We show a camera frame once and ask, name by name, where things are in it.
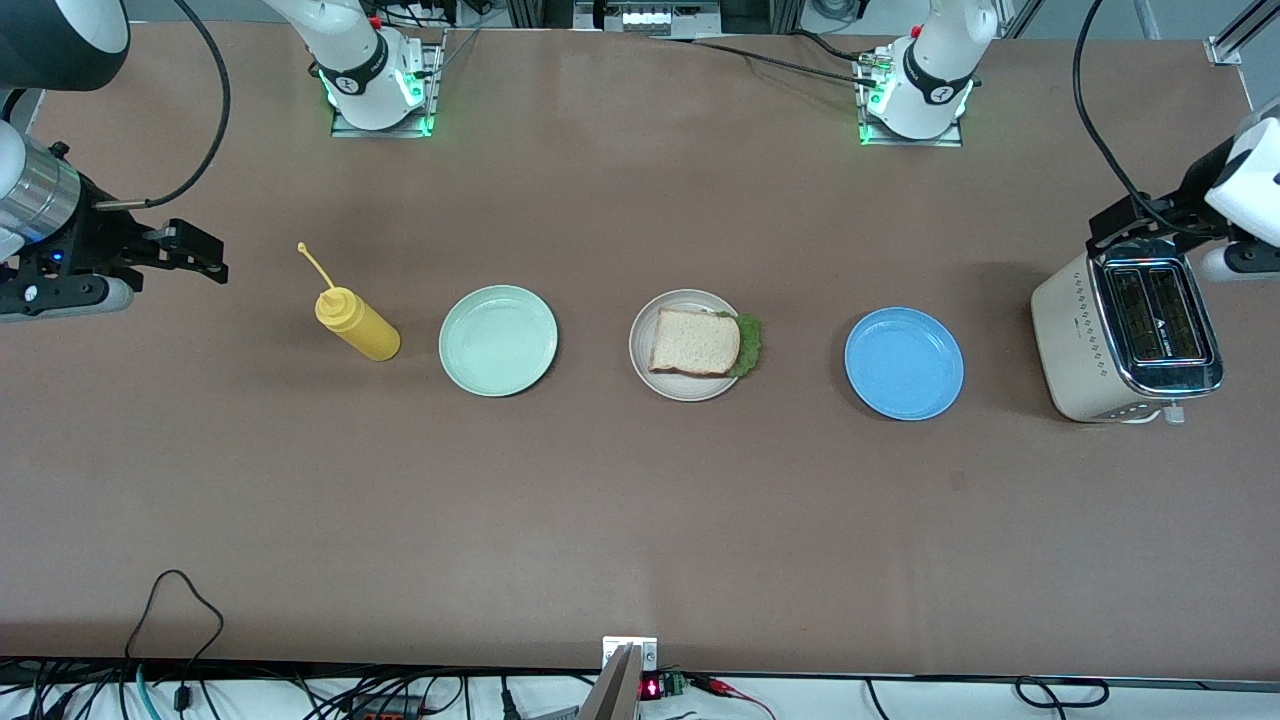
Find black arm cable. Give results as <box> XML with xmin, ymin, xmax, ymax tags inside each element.
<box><xmin>1072</xmin><ymin>0</ymin><xmax>1231</xmax><ymax>239</ymax></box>
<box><xmin>93</xmin><ymin>0</ymin><xmax>232</xmax><ymax>211</ymax></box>

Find beige chrome toaster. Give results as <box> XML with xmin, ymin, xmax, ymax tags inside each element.
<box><xmin>1030</xmin><ymin>238</ymin><xmax>1226</xmax><ymax>426</ymax></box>

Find brown bread slice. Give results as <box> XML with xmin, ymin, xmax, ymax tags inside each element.
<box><xmin>648</xmin><ymin>307</ymin><xmax>742</xmax><ymax>377</ymax></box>

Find black cable across table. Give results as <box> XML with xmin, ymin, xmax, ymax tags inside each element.
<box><xmin>648</xmin><ymin>36</ymin><xmax>881</xmax><ymax>86</ymax></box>

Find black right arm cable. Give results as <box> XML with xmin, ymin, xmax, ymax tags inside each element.
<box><xmin>93</xmin><ymin>0</ymin><xmax>232</xmax><ymax>211</ymax></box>

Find beige plate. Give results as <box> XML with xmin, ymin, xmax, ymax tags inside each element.
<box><xmin>628</xmin><ymin>288</ymin><xmax>750</xmax><ymax>403</ymax></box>

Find red clip leads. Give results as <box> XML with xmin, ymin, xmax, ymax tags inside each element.
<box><xmin>690</xmin><ymin>674</ymin><xmax>779</xmax><ymax>720</ymax></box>

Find aluminium frame corner bracket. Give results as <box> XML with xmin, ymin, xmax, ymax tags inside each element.
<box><xmin>1203</xmin><ymin>0</ymin><xmax>1280</xmax><ymax>68</ymax></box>

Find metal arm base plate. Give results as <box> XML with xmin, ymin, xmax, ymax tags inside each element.
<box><xmin>860</xmin><ymin>55</ymin><xmax>966</xmax><ymax>149</ymax></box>
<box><xmin>330</xmin><ymin>28</ymin><xmax>446</xmax><ymax>139</ymax></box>

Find grey camera mount beam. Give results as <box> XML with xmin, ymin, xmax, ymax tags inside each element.
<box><xmin>577</xmin><ymin>644</ymin><xmax>642</xmax><ymax>720</ymax></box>

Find small metal bracket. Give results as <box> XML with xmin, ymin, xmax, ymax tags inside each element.
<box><xmin>602</xmin><ymin>636</ymin><xmax>660</xmax><ymax>673</ymax></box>

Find power unit white lights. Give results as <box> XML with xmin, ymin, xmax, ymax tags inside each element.
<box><xmin>573</xmin><ymin>0</ymin><xmax>723</xmax><ymax>41</ymax></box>

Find black coiled cable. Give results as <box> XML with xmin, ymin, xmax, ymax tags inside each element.
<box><xmin>1013</xmin><ymin>677</ymin><xmax>1111</xmax><ymax>710</ymax></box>

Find blue plate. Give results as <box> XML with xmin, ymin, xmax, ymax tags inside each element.
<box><xmin>843</xmin><ymin>306</ymin><xmax>966</xmax><ymax>422</ymax></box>

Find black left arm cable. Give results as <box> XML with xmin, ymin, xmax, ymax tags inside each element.
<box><xmin>1072</xmin><ymin>0</ymin><xmax>1231</xmax><ymax>239</ymax></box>

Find thin black cable loop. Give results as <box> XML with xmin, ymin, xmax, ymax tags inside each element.
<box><xmin>123</xmin><ymin>569</ymin><xmax>225</xmax><ymax>713</ymax></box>

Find yellow mustard squeeze bottle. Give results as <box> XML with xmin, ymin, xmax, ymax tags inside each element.
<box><xmin>296</xmin><ymin>241</ymin><xmax>402</xmax><ymax>362</ymax></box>

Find mint green plate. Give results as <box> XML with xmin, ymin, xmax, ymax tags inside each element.
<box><xmin>438</xmin><ymin>285</ymin><xmax>559</xmax><ymax>398</ymax></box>

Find green lettuce leaf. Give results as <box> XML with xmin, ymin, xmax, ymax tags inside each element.
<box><xmin>715</xmin><ymin>313</ymin><xmax>763</xmax><ymax>379</ymax></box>

